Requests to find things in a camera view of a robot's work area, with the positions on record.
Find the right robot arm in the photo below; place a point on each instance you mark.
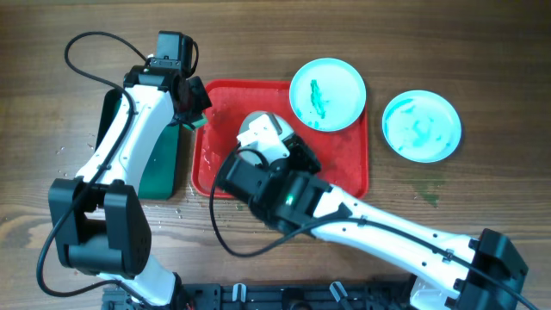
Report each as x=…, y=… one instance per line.
x=452, y=271

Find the black tray with green water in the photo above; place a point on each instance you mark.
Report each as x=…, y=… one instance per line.
x=159, y=176

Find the green sponge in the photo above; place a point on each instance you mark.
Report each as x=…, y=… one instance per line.
x=195, y=121

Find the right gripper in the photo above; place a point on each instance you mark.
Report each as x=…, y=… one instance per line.
x=298, y=152

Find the red plastic tray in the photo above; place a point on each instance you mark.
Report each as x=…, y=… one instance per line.
x=343, y=154

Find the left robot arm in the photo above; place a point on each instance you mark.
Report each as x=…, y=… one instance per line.
x=99, y=226

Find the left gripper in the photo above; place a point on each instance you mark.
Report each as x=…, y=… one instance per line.
x=203, y=101

